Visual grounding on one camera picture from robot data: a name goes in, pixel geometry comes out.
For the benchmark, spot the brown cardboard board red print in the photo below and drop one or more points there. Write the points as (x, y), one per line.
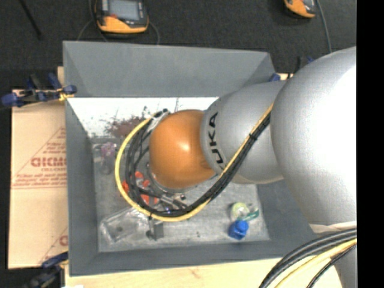
(36, 190)

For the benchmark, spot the clear plastic box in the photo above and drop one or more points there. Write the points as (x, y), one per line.
(123, 225)

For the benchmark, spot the orange plastic toy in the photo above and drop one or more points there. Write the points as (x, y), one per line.
(143, 187)

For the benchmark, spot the blue plastic toy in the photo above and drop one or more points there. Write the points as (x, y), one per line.
(238, 230)

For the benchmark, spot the purple small toy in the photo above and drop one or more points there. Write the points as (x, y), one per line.
(108, 150)

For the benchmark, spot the grey metal bin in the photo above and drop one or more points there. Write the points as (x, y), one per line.
(168, 70)

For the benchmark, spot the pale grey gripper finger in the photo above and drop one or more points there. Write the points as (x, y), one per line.
(150, 228)
(158, 230)

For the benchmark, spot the green and clear plastic roll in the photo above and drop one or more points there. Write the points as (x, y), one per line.
(241, 210)

